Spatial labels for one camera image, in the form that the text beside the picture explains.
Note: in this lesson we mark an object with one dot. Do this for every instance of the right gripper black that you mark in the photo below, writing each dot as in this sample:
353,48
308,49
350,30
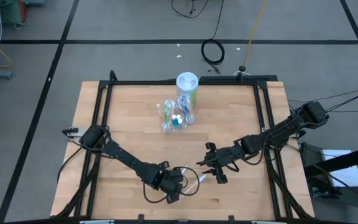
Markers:
225,155

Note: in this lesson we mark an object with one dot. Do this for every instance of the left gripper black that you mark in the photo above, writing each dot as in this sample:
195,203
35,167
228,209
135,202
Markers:
171,182

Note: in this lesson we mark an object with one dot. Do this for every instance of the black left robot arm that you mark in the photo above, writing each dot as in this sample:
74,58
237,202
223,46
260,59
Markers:
126,158

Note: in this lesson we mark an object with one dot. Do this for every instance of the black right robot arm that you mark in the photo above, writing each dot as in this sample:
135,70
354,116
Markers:
275,133

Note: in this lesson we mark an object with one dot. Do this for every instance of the black table edge clamp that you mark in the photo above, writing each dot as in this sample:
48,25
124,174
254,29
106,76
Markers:
231,219
140,218

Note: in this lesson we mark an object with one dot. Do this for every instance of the silver table edge plate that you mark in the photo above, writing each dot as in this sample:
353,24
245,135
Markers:
96,222
264,222

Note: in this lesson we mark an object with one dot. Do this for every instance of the white-lidded green wipes canister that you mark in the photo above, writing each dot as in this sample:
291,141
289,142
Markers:
187,82

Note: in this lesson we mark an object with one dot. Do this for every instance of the black round knob stand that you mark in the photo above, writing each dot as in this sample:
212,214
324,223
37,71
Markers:
243,68

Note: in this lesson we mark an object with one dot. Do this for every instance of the black side cart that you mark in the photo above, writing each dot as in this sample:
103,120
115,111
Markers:
322,189

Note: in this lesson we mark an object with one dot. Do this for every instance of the black metal beam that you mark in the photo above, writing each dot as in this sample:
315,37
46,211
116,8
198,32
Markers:
337,161

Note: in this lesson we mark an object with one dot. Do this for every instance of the white box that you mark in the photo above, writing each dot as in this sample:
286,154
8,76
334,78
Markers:
350,179

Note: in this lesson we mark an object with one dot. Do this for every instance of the dark green bin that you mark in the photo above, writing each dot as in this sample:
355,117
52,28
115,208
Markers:
6,12

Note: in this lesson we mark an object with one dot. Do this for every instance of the black aluminium table frame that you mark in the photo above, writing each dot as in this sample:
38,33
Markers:
135,82

